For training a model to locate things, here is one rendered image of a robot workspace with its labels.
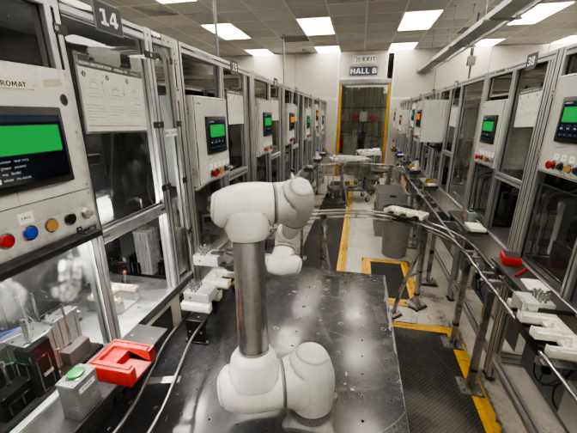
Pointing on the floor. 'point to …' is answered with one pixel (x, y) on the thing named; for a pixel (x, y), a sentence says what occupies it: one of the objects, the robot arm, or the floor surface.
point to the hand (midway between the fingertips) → (218, 258)
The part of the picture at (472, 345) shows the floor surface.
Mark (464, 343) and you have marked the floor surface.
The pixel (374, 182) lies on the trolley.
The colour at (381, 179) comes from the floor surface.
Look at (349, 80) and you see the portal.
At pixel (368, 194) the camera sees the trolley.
